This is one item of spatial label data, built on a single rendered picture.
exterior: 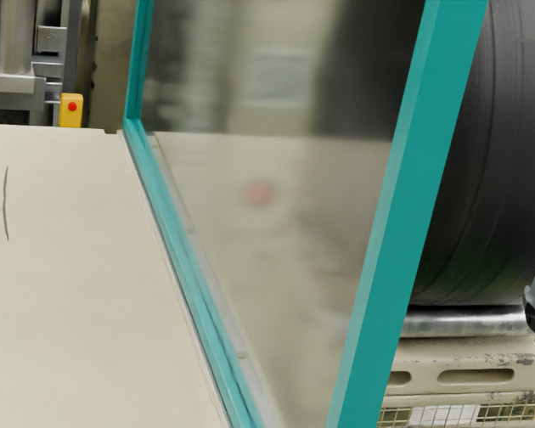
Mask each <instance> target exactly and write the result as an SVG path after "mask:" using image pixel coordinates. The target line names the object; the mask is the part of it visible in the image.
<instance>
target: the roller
mask: <svg viewBox="0 0 535 428"><path fill-rule="evenodd" d="M519 335H535V332H533V331H532V330H531V329H530V328H529V327H528V325H527V321H526V318H525V311H524V307H523V304H521V305H489V306H408V308H407V312H406V315H405V319H404V321H403V327H402V331H401V334H400V337H399V338H407V337H463V336H519Z"/></svg>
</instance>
